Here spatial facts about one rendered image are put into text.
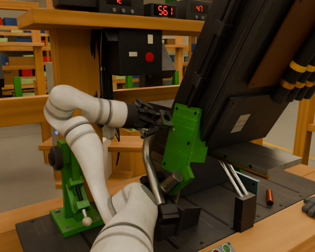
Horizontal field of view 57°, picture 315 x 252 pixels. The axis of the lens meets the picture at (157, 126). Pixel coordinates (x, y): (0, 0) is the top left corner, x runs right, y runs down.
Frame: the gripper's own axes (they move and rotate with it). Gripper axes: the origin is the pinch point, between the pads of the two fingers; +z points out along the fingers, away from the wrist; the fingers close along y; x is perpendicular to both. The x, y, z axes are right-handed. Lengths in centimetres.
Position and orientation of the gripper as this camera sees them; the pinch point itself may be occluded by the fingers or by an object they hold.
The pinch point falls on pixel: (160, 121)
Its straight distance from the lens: 91.1
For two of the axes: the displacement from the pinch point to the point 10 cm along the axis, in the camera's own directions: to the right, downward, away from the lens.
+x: -5.5, 5.2, 6.5
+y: -2.2, -8.4, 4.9
